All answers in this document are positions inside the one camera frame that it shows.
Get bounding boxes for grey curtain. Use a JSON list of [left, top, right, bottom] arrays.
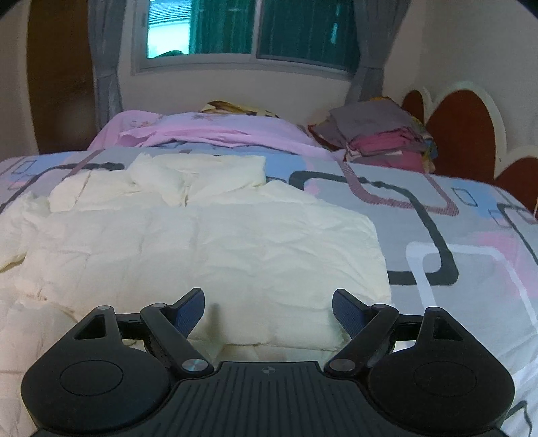
[[86, 0, 124, 123], [345, 0, 407, 107]]

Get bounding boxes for brown wooden door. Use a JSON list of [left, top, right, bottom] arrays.
[[27, 0, 98, 154]]

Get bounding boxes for grey patterned bedspread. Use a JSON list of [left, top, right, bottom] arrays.
[[0, 143, 538, 437]]

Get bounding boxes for cream puffer jacket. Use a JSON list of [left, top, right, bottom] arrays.
[[0, 153, 394, 437]]

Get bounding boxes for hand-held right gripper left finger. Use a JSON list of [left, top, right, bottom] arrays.
[[72, 288, 214, 379]]

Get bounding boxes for window with green blinds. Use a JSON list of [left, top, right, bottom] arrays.
[[132, 0, 363, 79]]

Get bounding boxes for grey folded garment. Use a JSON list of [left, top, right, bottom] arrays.
[[312, 100, 422, 153]]

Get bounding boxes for pink blanket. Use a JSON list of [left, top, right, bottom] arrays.
[[87, 110, 346, 163]]

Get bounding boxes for red-brown scalloped headboard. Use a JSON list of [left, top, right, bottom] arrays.
[[401, 79, 538, 211]]

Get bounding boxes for yellow printed pillow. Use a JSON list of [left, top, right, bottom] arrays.
[[199, 100, 280, 120]]

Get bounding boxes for magenta folded garments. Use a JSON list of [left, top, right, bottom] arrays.
[[345, 129, 438, 174]]

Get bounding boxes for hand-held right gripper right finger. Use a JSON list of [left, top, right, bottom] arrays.
[[323, 288, 465, 378]]

